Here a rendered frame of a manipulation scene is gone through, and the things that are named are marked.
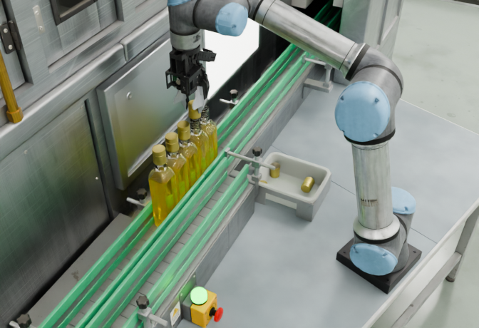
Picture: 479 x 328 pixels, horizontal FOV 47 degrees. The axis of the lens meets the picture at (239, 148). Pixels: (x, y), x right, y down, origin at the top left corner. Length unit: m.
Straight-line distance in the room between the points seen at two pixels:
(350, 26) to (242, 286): 1.17
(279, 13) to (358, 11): 0.95
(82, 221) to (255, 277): 0.52
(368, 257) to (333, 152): 0.71
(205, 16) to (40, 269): 0.75
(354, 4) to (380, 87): 1.08
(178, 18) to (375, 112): 0.51
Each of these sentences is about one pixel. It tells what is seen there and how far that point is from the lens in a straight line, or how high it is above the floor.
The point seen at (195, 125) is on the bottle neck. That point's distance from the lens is 1.57.
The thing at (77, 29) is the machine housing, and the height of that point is 1.47.
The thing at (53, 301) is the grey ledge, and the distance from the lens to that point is 1.53.
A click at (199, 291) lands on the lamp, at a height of 0.85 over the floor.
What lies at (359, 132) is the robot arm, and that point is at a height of 1.34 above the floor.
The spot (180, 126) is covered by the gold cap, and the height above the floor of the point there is 1.16.
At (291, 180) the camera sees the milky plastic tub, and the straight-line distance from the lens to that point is 1.92.
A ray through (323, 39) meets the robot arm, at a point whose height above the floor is 1.44.
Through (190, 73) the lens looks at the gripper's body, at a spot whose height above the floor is 1.33.
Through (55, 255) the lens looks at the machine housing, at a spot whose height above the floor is 0.95.
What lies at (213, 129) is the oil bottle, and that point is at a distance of 1.65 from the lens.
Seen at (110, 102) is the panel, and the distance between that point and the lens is 1.43.
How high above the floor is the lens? 2.08
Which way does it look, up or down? 40 degrees down
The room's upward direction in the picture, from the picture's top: straight up
